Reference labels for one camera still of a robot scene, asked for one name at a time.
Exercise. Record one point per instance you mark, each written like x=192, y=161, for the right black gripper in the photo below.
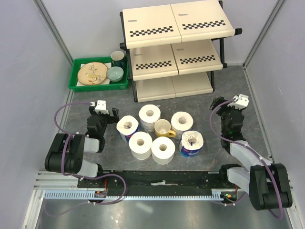
x=216, y=102

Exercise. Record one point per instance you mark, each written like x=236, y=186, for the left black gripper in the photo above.
x=112, y=119

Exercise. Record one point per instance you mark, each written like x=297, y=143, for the floral white paper towel roll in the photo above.
x=181, y=122

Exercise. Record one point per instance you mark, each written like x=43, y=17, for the plain white paper towel roll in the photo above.
x=163, y=150
x=140, y=145

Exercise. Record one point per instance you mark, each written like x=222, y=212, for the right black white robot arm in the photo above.
x=266, y=183

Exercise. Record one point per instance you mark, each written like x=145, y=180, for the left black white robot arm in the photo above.
x=66, y=153

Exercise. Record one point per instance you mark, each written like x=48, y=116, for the cream three-tier shelf rack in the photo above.
x=174, y=50

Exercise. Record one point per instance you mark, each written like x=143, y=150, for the blue wrapped paper towel roll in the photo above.
x=126, y=127
x=191, y=143

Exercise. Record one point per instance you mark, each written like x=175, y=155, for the green plastic tray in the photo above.
x=76, y=66

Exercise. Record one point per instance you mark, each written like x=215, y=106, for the floral ceramic plate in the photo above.
x=91, y=73

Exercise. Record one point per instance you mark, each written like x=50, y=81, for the light green ceramic bowl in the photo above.
x=115, y=74

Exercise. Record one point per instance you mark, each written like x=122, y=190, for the dark green mug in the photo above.
x=118, y=59

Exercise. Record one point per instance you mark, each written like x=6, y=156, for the yellow ceramic mug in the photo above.
x=162, y=127

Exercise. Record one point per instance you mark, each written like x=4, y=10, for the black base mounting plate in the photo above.
x=159, y=182

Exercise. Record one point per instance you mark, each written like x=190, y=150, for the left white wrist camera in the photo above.
x=101, y=107

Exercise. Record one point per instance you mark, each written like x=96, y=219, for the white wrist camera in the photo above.
x=101, y=107
x=240, y=101

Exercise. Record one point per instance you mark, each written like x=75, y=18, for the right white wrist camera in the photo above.
x=240, y=101

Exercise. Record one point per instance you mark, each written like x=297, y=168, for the blue slotted cable duct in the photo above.
x=96, y=195

